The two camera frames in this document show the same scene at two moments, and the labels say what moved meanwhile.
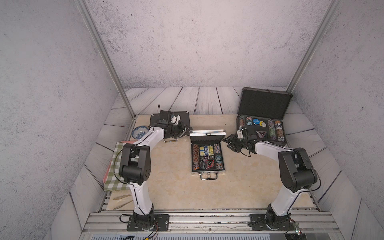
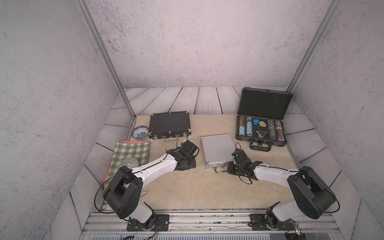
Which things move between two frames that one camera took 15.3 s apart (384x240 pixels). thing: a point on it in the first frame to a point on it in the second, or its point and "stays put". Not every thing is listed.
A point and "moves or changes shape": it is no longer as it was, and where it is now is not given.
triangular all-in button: x=261 y=134 stays put
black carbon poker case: x=160 y=120 stays put
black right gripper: x=231 y=138 to x=229 y=168
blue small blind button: x=256 y=121 stays put
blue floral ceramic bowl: x=138 y=132 stays put
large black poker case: x=262 y=112 stays put
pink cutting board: x=129 y=141 stays put
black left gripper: x=182 y=129 to x=193 y=164
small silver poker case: x=208 y=153 moves or changes shape
